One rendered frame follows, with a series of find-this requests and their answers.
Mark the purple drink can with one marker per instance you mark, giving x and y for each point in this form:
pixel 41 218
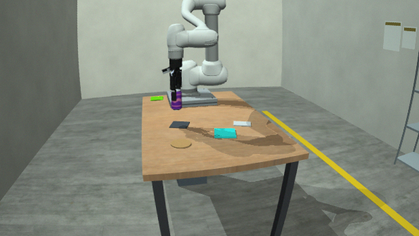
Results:
pixel 177 105

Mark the cyan square block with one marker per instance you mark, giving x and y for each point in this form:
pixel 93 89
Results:
pixel 224 133

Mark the dark grey square coaster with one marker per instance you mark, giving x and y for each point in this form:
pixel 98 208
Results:
pixel 179 124

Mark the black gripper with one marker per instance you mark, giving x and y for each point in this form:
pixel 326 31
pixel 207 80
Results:
pixel 175 76

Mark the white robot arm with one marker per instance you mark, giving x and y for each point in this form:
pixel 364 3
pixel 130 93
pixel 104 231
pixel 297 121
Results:
pixel 204 35

